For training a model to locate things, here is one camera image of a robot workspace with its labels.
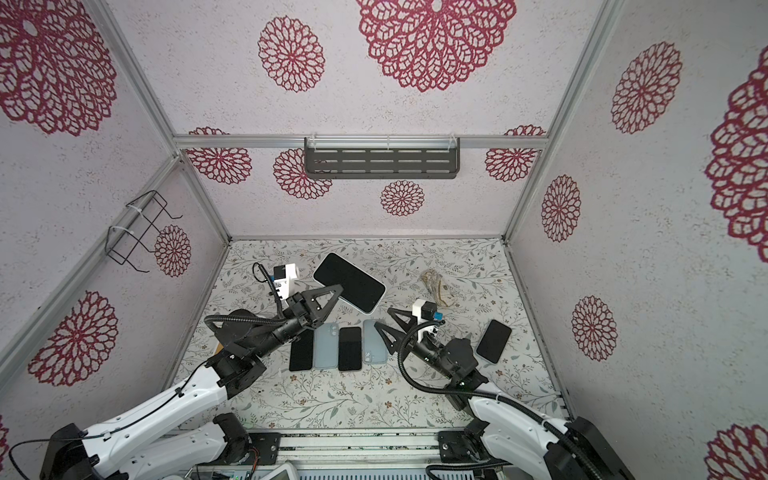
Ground pale green phone case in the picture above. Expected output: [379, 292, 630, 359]
[362, 319, 389, 365]
[313, 323, 339, 370]

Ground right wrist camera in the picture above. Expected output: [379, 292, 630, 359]
[411, 299, 445, 335]

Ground black phone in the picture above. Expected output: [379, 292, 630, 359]
[313, 253, 386, 315]
[475, 319, 512, 364]

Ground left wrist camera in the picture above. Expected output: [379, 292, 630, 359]
[272, 263, 299, 300]

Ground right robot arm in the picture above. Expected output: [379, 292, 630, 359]
[374, 305, 633, 479]

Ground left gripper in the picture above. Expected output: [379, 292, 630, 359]
[253, 284, 343, 360]

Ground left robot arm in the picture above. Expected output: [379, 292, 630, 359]
[40, 285, 343, 479]

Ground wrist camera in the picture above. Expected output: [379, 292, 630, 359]
[272, 263, 299, 300]
[411, 299, 445, 335]

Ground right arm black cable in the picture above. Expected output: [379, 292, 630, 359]
[397, 320, 607, 480]

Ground grey metal wall shelf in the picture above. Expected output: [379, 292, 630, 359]
[304, 137, 461, 180]

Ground black wire wall rack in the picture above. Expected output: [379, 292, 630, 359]
[103, 189, 182, 274]

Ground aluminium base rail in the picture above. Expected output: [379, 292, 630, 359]
[179, 427, 541, 480]

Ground crumpled clear plastic bag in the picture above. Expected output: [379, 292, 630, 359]
[420, 269, 460, 308]

